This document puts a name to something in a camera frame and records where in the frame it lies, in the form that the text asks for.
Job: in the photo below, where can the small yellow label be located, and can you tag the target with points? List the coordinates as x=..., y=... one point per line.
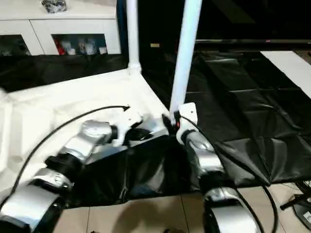
x=154, y=45

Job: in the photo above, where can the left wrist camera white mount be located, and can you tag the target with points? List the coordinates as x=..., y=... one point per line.
x=126, y=121

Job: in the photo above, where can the black horizontal bar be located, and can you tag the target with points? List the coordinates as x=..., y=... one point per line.
x=255, y=41

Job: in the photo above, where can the black glossy mat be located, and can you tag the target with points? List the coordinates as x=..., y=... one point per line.
x=243, y=109

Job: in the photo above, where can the black object on floor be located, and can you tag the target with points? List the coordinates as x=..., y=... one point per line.
x=295, y=201

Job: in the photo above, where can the dark round stand base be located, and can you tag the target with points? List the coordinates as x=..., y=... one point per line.
x=303, y=213

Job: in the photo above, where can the white flat panel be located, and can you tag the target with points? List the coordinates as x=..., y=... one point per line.
x=289, y=70

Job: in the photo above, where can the white glass-door cabinet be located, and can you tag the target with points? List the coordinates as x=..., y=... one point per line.
x=73, y=24

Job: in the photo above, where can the black backdrop cloth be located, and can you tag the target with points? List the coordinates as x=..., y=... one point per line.
x=243, y=19

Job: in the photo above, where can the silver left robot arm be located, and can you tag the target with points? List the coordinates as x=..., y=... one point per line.
x=80, y=140

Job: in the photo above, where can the red white bottle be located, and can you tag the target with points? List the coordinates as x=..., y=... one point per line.
x=58, y=47

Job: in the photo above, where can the dark object on cabinet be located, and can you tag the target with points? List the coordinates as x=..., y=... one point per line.
x=54, y=6

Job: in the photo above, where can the small white jar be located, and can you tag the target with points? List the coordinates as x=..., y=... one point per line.
x=103, y=50

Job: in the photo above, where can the dark brown round object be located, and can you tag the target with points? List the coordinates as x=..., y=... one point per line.
x=173, y=230

